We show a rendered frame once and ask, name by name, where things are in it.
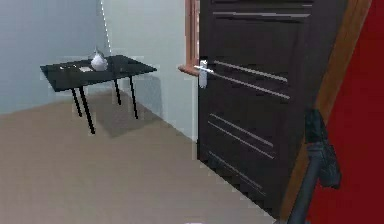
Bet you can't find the silver door lever handle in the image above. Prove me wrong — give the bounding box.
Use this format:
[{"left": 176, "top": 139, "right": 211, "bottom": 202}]
[{"left": 193, "top": 59, "right": 215, "bottom": 90}]

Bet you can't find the reddish wooden window frame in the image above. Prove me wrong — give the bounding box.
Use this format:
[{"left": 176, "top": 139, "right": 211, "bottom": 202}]
[{"left": 177, "top": 0, "right": 201, "bottom": 77}]

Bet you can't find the dark brown room door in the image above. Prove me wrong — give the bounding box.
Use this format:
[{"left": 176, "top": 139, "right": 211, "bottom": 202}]
[{"left": 196, "top": 0, "right": 350, "bottom": 220}]

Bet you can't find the white round vase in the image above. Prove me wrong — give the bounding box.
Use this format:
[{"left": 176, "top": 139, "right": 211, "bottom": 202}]
[{"left": 90, "top": 46, "right": 109, "bottom": 72}]

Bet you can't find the black dining table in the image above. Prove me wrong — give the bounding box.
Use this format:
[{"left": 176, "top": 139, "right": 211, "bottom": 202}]
[{"left": 39, "top": 54, "right": 158, "bottom": 136}]

